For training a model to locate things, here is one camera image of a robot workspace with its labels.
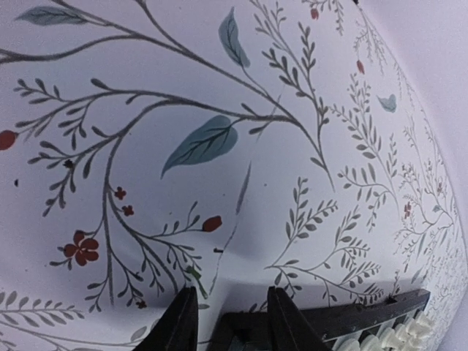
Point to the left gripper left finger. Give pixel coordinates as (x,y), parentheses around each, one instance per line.
(177,329)

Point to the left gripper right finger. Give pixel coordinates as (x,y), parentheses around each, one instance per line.
(288,329)

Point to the black and grey chessboard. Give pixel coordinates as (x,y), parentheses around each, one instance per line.
(249,330)

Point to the row of white chess pieces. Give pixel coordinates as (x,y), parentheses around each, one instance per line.
(404,333)

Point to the floral patterned table mat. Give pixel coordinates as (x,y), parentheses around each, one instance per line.
(230,146)

